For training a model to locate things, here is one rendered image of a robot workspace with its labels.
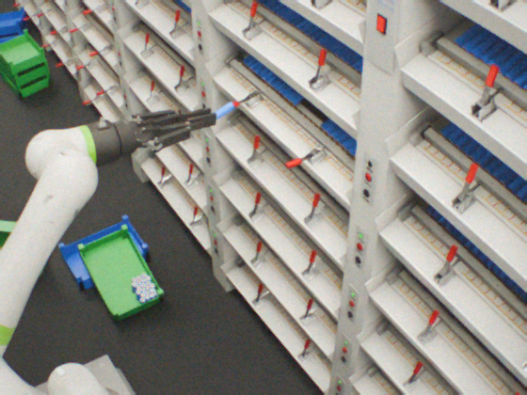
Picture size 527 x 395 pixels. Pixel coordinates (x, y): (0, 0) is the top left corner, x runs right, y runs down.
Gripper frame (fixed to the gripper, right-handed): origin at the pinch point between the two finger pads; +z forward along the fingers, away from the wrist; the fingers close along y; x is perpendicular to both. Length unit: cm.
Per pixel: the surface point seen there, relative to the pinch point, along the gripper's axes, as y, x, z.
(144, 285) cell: 42, 94, 7
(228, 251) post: 30, 78, 33
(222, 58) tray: 30.1, 3.8, 23.3
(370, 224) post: -36.9, 8.6, 20.9
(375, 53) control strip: -33.8, -30.9, 14.4
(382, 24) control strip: -35, -37, 13
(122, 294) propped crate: 46, 100, 0
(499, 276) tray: -66, 2, 29
